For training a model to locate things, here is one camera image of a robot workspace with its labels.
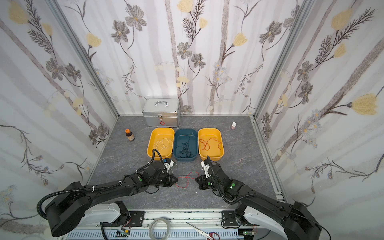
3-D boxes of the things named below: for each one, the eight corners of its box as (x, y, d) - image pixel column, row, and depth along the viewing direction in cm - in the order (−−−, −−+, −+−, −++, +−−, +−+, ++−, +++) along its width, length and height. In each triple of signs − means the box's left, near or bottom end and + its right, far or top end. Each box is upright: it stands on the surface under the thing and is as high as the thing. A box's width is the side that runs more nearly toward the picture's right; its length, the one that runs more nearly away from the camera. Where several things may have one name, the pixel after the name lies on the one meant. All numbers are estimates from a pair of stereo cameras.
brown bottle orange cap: (128, 140, 108) (123, 131, 100) (132, 136, 110) (127, 128, 102) (132, 142, 107) (127, 133, 99) (135, 139, 109) (131, 130, 101)
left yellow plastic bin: (147, 161, 97) (144, 156, 92) (153, 133, 112) (151, 127, 107) (172, 161, 97) (171, 156, 92) (175, 133, 112) (174, 127, 107)
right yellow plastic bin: (198, 161, 97) (198, 157, 92) (198, 133, 112) (198, 128, 107) (224, 161, 97) (226, 157, 92) (220, 133, 112) (221, 128, 107)
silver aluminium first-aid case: (146, 127, 115) (141, 113, 103) (151, 112, 126) (146, 97, 114) (179, 127, 115) (177, 113, 103) (180, 112, 126) (179, 97, 114)
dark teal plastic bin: (173, 161, 97) (172, 157, 93) (176, 133, 112) (175, 128, 108) (197, 161, 97) (198, 157, 93) (197, 133, 112) (197, 128, 108)
